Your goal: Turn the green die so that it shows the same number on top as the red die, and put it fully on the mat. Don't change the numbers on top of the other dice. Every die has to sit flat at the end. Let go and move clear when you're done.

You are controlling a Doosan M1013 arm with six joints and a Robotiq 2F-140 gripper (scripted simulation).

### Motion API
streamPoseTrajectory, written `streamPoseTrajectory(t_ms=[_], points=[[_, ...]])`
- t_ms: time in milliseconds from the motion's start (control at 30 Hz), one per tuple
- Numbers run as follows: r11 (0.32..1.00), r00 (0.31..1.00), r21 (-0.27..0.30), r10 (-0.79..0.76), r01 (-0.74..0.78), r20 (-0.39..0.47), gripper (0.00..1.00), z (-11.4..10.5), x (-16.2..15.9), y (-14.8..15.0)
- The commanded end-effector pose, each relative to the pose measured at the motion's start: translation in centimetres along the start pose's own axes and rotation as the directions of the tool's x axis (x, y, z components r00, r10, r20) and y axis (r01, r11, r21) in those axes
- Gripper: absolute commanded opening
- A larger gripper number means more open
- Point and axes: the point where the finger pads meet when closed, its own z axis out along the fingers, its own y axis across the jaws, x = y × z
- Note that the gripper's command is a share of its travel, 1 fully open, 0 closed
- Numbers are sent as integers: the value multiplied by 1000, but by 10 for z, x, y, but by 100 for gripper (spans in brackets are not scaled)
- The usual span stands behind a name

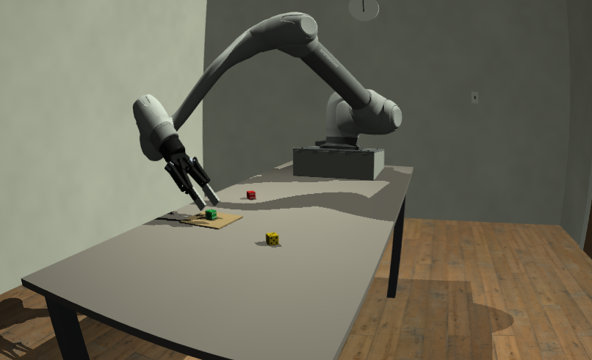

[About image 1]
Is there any tan flat mat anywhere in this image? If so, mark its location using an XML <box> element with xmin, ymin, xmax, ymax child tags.
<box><xmin>180</xmin><ymin>211</ymin><xmax>243</xmax><ymax>229</ymax></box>

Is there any yellow die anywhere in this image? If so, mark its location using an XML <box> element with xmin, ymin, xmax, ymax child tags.
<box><xmin>266</xmin><ymin>232</ymin><xmax>279</xmax><ymax>245</ymax></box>

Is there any green die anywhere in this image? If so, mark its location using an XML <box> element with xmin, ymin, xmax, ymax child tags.
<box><xmin>205</xmin><ymin>209</ymin><xmax>217</xmax><ymax>220</ymax></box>

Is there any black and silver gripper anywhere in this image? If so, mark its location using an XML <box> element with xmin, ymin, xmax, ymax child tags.
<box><xmin>159</xmin><ymin>136</ymin><xmax>220</xmax><ymax>210</ymax></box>

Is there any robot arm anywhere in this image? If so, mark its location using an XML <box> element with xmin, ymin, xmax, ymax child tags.
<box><xmin>133</xmin><ymin>12</ymin><xmax>402</xmax><ymax>161</ymax></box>

